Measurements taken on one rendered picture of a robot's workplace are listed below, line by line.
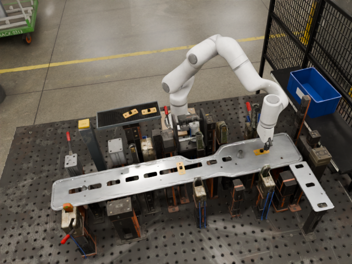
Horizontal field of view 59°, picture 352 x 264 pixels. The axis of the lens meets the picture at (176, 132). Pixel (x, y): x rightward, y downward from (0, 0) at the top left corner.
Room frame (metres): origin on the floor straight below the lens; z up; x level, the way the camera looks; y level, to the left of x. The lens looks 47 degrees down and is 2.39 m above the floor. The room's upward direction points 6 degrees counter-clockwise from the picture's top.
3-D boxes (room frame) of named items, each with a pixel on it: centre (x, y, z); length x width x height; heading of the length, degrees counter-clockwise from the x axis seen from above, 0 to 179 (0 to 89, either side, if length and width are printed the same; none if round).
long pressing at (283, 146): (1.00, 0.01, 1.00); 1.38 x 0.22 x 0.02; 97
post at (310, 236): (0.71, -0.67, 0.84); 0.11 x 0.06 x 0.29; 7
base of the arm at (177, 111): (1.57, -0.04, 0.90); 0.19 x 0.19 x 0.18
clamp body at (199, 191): (0.84, -0.09, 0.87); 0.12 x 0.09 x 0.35; 7
